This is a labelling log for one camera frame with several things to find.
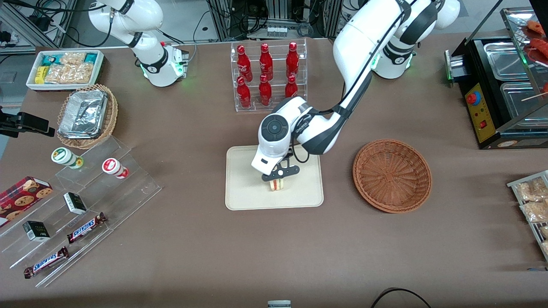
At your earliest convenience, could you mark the beige plastic tray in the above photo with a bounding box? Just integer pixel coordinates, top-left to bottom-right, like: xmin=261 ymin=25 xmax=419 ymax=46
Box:
xmin=225 ymin=143 xmax=324 ymax=211

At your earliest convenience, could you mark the round brown wicker basket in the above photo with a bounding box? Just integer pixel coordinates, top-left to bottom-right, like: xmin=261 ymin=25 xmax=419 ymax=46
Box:
xmin=353 ymin=139 xmax=432 ymax=213

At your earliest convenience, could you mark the oval light wicker basket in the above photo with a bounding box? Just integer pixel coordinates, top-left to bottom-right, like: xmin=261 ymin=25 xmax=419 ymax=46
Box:
xmin=57 ymin=84 xmax=119 ymax=150

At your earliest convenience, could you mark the tray of packaged pastries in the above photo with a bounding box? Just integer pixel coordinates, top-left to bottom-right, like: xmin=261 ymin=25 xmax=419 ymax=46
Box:
xmin=507 ymin=170 xmax=548 ymax=261

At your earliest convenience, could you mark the clear acrylic bottle rack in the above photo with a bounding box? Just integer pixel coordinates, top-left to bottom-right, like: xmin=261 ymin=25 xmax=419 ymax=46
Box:
xmin=230 ymin=38 xmax=308 ymax=113

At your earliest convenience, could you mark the clear acrylic step stand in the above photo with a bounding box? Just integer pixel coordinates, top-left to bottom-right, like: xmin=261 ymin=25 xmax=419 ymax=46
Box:
xmin=0 ymin=136 xmax=162 ymax=288

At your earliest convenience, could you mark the aluminium equipment rack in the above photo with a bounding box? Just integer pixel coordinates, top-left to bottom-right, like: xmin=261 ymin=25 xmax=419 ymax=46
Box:
xmin=205 ymin=0 xmax=360 ymax=42

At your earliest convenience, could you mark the red lid white cup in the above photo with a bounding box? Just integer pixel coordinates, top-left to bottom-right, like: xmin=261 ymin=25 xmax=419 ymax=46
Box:
xmin=102 ymin=158 xmax=129 ymax=179

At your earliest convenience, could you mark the brown Snickers bar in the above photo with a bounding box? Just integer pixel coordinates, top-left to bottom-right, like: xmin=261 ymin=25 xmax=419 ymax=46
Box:
xmin=24 ymin=246 xmax=69 ymax=279
xmin=67 ymin=213 xmax=107 ymax=244

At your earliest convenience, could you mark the silver foil container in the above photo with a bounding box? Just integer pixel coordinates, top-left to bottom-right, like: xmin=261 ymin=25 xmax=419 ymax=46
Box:
xmin=59 ymin=90 xmax=108 ymax=139

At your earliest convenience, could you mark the white rectangular snack bin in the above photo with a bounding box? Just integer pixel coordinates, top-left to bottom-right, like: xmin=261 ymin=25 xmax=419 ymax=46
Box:
xmin=27 ymin=50 xmax=105 ymax=92

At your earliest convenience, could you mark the small black box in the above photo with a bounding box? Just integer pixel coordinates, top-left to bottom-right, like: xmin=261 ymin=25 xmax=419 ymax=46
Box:
xmin=23 ymin=221 xmax=51 ymax=242
xmin=63 ymin=192 xmax=87 ymax=215

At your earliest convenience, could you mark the green lid white cup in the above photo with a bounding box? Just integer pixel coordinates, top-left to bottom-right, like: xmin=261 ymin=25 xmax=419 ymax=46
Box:
xmin=51 ymin=147 xmax=84 ymax=169

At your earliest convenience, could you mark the clear cracker bag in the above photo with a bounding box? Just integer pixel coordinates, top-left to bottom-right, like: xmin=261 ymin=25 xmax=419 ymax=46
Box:
xmin=60 ymin=52 xmax=86 ymax=65
xmin=68 ymin=63 xmax=95 ymax=84
xmin=45 ymin=64 xmax=71 ymax=84

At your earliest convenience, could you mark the black food warmer machine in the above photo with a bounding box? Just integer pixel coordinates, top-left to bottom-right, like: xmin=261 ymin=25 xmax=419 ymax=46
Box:
xmin=444 ymin=0 xmax=548 ymax=150

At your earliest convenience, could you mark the red cookie box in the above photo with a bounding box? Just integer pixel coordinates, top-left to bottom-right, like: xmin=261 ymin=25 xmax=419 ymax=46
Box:
xmin=0 ymin=176 xmax=54 ymax=228

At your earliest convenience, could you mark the black floor cable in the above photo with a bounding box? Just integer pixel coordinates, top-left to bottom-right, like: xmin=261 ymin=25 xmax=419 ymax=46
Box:
xmin=370 ymin=288 xmax=433 ymax=308

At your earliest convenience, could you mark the black camera on mount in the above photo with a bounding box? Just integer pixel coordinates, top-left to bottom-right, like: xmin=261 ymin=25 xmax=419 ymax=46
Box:
xmin=0 ymin=107 xmax=56 ymax=139

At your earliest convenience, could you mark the aluminium frame with cables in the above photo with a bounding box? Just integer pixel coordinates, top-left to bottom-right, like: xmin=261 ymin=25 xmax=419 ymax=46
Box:
xmin=0 ymin=0 xmax=80 ymax=55

